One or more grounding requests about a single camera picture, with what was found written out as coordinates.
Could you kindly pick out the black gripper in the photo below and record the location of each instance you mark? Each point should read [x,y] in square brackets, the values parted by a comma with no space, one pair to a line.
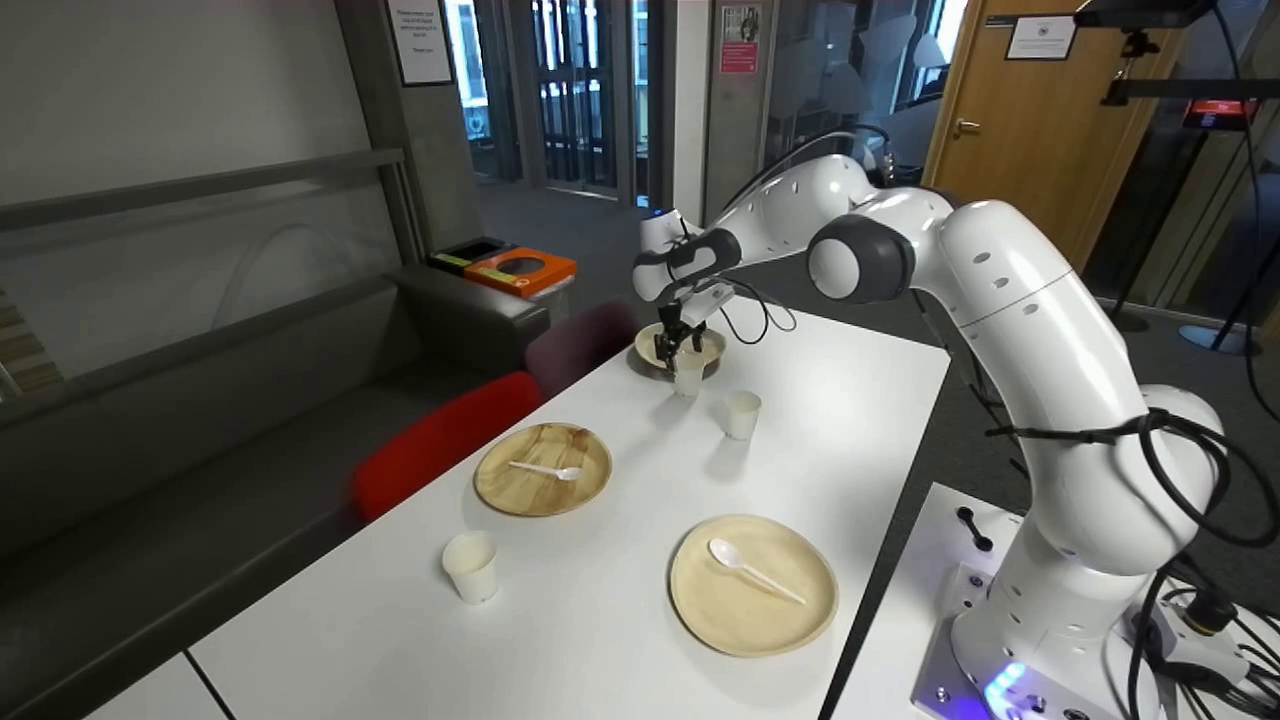
[681,318]

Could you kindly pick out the small clear cup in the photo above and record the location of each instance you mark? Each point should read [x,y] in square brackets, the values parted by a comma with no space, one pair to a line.
[742,417]

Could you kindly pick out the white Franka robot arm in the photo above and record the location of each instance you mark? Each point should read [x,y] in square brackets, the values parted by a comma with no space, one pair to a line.
[1043,346]

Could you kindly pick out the round wooden plate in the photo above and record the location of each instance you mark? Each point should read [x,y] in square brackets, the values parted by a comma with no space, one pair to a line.
[534,499]
[765,617]
[644,351]

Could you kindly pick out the orange flat box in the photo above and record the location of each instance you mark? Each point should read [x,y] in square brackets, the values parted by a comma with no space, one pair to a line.
[526,272]

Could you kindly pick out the white plastic spoon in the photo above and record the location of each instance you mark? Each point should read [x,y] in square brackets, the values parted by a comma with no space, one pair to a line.
[548,470]
[747,569]

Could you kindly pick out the green labelled flat box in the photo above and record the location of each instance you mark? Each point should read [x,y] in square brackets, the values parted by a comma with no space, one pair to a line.
[466,250]

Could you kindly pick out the red chair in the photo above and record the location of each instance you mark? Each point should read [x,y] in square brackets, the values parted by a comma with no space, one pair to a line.
[443,441]

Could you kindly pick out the pink door sign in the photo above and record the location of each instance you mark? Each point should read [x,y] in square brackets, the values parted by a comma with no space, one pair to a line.
[742,45]

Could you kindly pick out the white door sign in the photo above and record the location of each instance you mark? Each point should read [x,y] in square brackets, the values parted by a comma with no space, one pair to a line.
[1043,36]

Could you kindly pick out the grey metal railing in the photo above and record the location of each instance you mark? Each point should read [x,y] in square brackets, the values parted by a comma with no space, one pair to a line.
[200,194]

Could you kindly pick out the dark grey sofa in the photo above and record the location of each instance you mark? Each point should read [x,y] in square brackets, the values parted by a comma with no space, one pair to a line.
[200,506]

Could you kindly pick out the white wall notice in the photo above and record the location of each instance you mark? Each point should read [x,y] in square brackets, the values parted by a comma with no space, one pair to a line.
[420,41]

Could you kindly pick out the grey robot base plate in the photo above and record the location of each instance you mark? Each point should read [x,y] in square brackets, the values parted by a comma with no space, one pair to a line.
[975,681]

